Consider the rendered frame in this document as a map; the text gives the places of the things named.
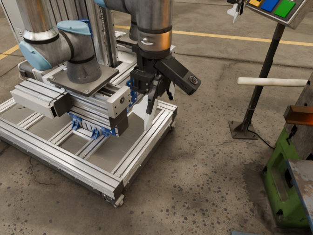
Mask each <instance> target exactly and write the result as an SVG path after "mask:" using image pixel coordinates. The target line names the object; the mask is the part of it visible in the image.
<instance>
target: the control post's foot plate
mask: <svg viewBox="0 0 313 235"><path fill-rule="evenodd" d="M228 123H229V127H230V131H231V135H232V138H235V139H242V140H247V139H249V140H258V137H257V135H256V134H255V133H253V132H255V130H254V127H253V124H252V120H251V121H250V124H249V127H248V129H249V130H251V131H253V132H251V131H248V130H247V128H246V124H245V125H244V128H243V131H241V129H242V126H243V122H239V121H233V120H232V121H229V122H228Z"/></svg>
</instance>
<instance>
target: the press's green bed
mask: <svg viewBox="0 0 313 235"><path fill-rule="evenodd" d="M291 138H292V137H291V136H289V135H288V133H287V131H286V129H285V127H284V128H283V130H282V132H281V134H280V136H279V137H278V139H279V143H278V144H277V146H276V148H275V150H274V151H273V153H272V155H271V157H270V158H269V160H268V162H267V164H266V166H265V167H264V169H263V171H262V172H261V173H260V176H261V179H262V182H263V186H264V189H265V193H266V196H267V199H268V202H269V205H270V208H271V211H272V215H273V218H274V221H275V224H276V227H277V228H292V229H305V230H311V229H310V226H309V224H308V221H307V218H306V215H305V212H304V209H303V207H302V204H301V202H300V200H299V197H298V194H297V191H296V189H295V186H294V183H293V180H292V178H291V176H290V173H289V170H288V168H287V165H286V160H287V159H300V157H299V155H298V153H297V151H296V149H295V147H294V145H293V143H292V141H291Z"/></svg>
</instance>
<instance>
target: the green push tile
mask: <svg viewBox="0 0 313 235"><path fill-rule="evenodd" d="M295 5H296V3H294V2H291V1H288V0H283V1H282V2H281V4H280V5H279V7H278V8H277V9H276V11H275V12H274V14H275V15H278V16H280V17H282V18H286V17H287V15H288V14H289V13H290V11H291V10H292V9H293V7H294V6H295Z"/></svg>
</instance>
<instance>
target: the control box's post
mask: <svg viewBox="0 0 313 235"><path fill-rule="evenodd" d="M285 27H286V26H285V25H282V24H280V23H277V26H276V29H275V32H274V35H273V38H272V41H271V44H270V47H269V49H268V52H267V55H266V58H265V61H264V64H263V67H262V69H261V72H260V75H259V77H260V78H266V76H267V73H268V70H269V68H270V65H271V63H272V60H273V57H274V55H275V52H276V49H277V47H278V44H279V41H280V39H281V37H282V34H283V32H284V29H285ZM261 89H262V86H258V85H256V86H255V89H254V92H253V95H252V97H251V100H250V103H249V106H248V107H249V109H254V107H255V105H256V102H257V99H258V97H259V94H260V92H261ZM249 109H247V112H246V114H245V118H244V120H243V126H242V129H241V131H243V128H244V125H245V124H246V127H247V126H248V123H249V121H250V118H251V115H252V112H253V110H249Z"/></svg>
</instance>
